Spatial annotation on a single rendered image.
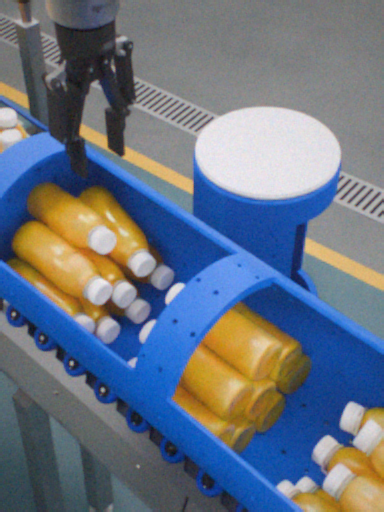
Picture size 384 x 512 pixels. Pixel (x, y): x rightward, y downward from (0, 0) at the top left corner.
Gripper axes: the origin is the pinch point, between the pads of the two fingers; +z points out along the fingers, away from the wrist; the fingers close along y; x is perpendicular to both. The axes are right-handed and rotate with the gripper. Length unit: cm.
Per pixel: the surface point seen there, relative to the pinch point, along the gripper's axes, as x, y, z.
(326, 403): -39, 8, 31
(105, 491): 14, 5, 121
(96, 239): -0.7, -2.3, 16.4
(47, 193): 13.4, -0.5, 17.2
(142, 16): 190, 181, 138
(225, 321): -27.1, -1.5, 14.2
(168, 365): -27.3, -12.7, 13.6
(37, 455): 15, -11, 86
